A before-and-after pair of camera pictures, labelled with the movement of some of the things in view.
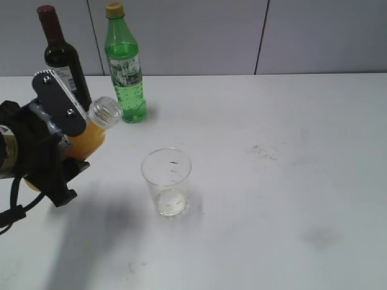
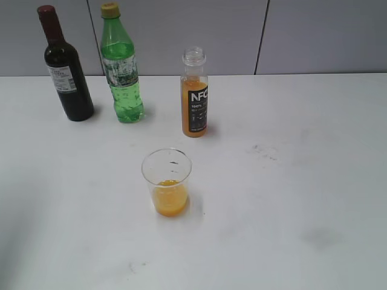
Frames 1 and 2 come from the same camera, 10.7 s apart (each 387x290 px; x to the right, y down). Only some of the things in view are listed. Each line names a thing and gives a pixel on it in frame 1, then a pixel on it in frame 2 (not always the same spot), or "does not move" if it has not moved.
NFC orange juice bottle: [103, 114] → [194, 93]
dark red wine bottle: [62, 58] does not move
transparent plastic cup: [167, 171] does not move
